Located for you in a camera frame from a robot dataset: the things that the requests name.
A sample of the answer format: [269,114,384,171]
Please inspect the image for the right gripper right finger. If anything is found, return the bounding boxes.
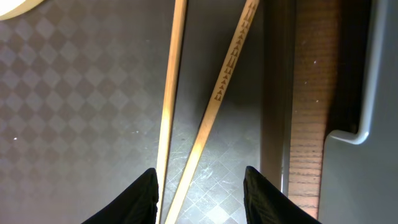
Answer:
[243,166,320,224]

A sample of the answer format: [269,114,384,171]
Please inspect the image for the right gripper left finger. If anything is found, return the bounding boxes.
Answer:
[83,168,159,224]

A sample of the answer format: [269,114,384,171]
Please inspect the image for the wooden chopstick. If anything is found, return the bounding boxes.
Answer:
[155,0,187,224]
[165,0,259,224]

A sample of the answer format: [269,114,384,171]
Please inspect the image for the yellow plate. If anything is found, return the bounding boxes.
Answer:
[0,0,44,21]

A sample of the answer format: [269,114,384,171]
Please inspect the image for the grey dishwasher rack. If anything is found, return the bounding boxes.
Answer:
[318,0,397,223]

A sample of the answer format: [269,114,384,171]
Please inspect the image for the brown serving tray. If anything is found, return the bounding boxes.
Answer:
[0,0,296,224]

